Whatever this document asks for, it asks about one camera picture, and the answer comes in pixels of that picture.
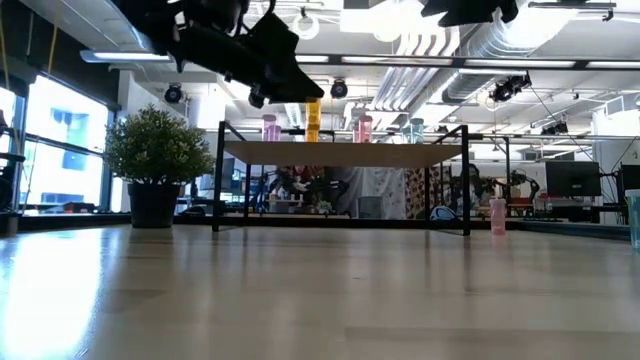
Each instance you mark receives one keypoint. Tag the patterned hanging cloth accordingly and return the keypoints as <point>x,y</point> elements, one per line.
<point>417,190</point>

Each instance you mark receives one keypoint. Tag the green plant in black pot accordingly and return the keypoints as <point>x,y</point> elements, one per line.
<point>157,145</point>

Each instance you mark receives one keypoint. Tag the large window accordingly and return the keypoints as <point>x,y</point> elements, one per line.
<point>65,150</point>

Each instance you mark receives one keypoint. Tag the blue and white ball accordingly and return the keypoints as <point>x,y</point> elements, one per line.
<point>442,214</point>

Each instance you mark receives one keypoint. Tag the white hanging cloth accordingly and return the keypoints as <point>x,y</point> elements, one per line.
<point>380,185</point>

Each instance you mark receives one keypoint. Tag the black background robot arm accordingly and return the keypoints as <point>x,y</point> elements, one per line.
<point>525,182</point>

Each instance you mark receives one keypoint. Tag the grey bin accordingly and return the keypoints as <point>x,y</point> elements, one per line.
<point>370,206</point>

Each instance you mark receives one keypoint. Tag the person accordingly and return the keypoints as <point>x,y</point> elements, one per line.
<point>305,172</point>
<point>477,185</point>

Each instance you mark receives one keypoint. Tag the black aluminium rig frame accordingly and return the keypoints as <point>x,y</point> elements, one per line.
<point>40,222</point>

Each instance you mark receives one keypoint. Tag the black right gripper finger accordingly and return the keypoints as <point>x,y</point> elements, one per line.
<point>445,6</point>
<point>480,12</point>

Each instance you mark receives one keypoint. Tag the black ceiling spotlight cluster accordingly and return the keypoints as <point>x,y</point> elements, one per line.
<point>507,89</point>

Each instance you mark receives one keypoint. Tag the black computer monitor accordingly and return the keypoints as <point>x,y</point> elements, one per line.
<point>572,177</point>
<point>631,175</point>

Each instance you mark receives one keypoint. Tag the silver ceiling air duct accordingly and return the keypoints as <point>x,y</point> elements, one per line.
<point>465,87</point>

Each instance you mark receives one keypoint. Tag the wooden shelf black metal frame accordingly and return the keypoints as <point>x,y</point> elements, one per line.
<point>300,153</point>

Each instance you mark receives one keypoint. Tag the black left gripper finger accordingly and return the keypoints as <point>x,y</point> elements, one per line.
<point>277,42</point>
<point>295,87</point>

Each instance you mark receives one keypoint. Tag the orange medicine bottle white cap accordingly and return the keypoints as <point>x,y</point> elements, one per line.
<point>313,120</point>

